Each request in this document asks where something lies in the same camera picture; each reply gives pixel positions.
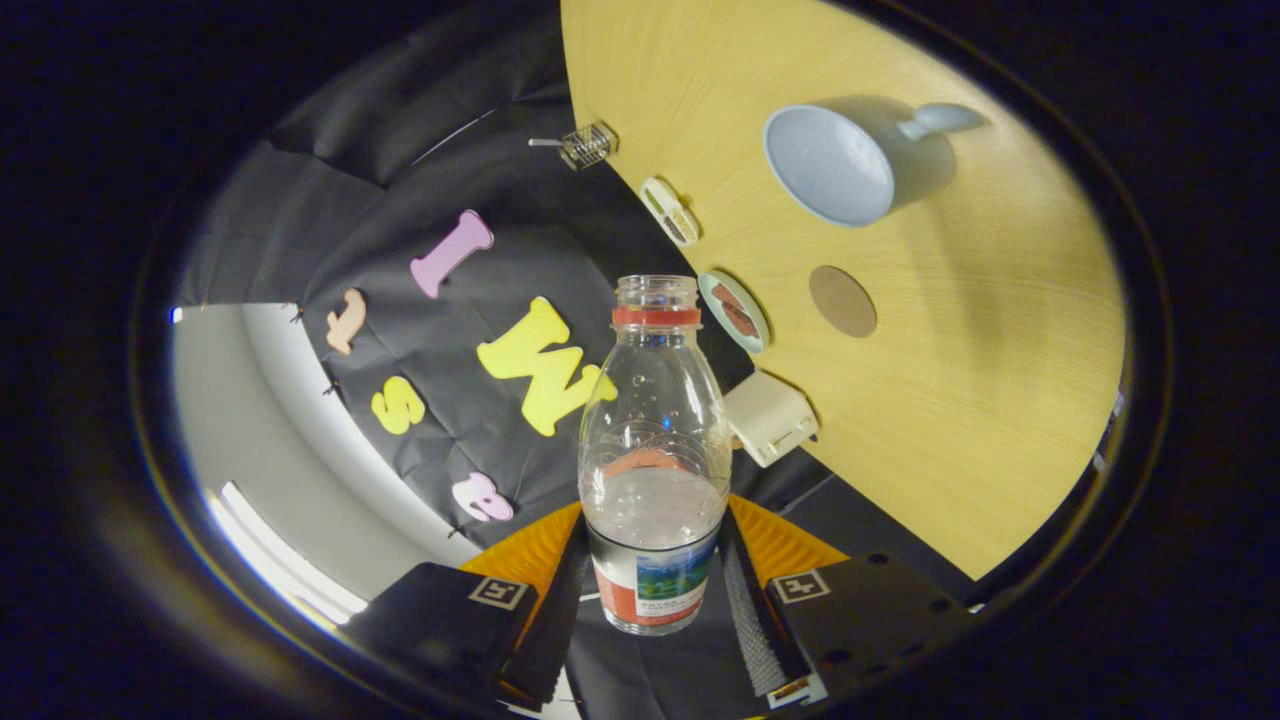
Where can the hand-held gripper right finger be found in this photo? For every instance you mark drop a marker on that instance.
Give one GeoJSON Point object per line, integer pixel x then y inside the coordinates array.
{"type": "Point", "coordinates": [750, 620]}

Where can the wooden table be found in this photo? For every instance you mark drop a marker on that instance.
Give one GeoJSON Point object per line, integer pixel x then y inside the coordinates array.
{"type": "Point", "coordinates": [980, 380]}

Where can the large ceiling light panel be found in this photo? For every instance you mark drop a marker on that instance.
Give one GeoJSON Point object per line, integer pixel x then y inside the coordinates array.
{"type": "Point", "coordinates": [280, 565]}

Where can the pale green plate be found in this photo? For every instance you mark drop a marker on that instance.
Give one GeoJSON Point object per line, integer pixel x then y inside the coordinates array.
{"type": "Point", "coordinates": [708, 290]}

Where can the white toaster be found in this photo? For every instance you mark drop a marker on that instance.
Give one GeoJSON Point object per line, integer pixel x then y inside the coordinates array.
{"type": "Point", "coordinates": [768, 418]}

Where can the clear plastic juice bottle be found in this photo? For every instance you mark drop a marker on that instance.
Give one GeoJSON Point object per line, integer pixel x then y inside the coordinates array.
{"type": "Point", "coordinates": [655, 500]}

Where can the white cup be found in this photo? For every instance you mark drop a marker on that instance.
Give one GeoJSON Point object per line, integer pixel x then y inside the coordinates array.
{"type": "Point", "coordinates": [830, 165]}

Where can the brown bread piece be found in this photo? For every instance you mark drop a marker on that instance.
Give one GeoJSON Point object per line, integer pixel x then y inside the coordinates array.
{"type": "Point", "coordinates": [743, 322]}
{"type": "Point", "coordinates": [726, 300]}

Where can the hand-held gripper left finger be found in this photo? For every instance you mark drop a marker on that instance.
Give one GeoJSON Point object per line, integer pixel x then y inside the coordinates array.
{"type": "Point", "coordinates": [555, 620]}

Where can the small glass jar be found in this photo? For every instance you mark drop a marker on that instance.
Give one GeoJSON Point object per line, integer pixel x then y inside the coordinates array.
{"type": "Point", "coordinates": [590, 146]}

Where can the black backdrop cloth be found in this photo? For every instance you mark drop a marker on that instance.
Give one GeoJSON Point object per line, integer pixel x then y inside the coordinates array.
{"type": "Point", "coordinates": [420, 160]}

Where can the brown round coaster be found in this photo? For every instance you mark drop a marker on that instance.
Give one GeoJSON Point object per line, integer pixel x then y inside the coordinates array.
{"type": "Point", "coordinates": [843, 301]}

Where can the white divided snack tray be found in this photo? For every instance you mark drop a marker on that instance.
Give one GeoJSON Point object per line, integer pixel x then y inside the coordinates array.
{"type": "Point", "coordinates": [670, 212]}

